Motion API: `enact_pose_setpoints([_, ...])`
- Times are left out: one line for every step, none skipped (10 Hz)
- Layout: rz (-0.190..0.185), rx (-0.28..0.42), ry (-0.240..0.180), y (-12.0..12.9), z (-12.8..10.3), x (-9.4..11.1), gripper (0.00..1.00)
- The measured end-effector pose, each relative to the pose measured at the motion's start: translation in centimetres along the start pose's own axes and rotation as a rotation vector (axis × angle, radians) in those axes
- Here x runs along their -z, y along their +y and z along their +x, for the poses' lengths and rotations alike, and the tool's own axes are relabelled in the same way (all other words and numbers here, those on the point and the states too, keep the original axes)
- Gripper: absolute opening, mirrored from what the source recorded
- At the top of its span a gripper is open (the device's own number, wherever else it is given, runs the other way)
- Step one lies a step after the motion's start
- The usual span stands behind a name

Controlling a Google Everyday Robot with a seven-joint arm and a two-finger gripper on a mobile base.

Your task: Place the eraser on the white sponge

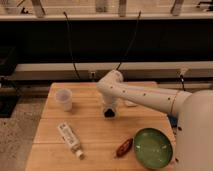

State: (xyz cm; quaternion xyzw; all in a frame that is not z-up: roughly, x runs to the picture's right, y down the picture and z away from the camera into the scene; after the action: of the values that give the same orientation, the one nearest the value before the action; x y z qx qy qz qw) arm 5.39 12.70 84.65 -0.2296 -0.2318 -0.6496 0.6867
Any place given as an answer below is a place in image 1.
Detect white gripper black tip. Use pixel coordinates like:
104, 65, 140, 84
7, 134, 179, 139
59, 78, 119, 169
102, 96, 117, 118

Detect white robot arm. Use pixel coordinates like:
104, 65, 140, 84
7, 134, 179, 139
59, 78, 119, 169
97, 70, 213, 171

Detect brown red eraser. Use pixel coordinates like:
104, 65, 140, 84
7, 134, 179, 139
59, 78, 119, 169
115, 138, 133, 158

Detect translucent plastic cup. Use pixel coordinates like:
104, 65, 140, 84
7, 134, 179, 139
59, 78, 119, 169
54, 89, 72, 111

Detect wooden table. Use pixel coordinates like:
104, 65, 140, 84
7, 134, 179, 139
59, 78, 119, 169
25, 83, 175, 171

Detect white tube with cap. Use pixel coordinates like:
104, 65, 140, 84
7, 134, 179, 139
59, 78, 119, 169
58, 123, 84, 159

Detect green round plate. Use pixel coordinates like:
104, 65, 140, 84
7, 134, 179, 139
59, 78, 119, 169
133, 128, 173, 169

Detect left black cable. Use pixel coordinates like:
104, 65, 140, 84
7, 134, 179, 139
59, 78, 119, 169
62, 11, 81, 81

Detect black cable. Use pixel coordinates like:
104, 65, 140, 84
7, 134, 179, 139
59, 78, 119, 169
62, 11, 81, 81
115, 10, 142, 71

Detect white wall outlet plug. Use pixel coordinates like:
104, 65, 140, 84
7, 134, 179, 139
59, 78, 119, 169
179, 68, 188, 91

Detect right black cable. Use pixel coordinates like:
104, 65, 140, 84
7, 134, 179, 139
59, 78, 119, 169
115, 10, 142, 71

